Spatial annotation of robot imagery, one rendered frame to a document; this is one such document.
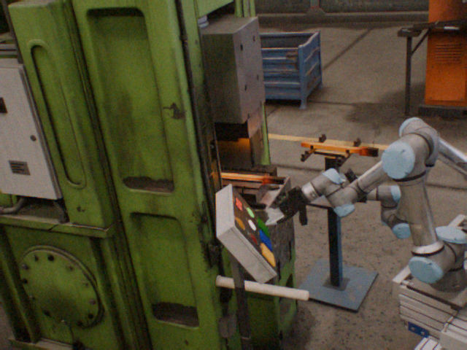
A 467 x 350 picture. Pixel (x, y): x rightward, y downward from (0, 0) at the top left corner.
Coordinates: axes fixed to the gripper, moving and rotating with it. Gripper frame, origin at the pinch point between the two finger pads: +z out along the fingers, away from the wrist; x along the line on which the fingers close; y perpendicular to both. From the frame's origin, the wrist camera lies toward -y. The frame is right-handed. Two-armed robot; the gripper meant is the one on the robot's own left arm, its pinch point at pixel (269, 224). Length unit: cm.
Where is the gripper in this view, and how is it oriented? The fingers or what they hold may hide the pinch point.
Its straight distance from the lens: 236.9
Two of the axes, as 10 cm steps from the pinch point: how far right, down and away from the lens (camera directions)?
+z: -8.0, 5.5, 2.4
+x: 0.4, 4.5, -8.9
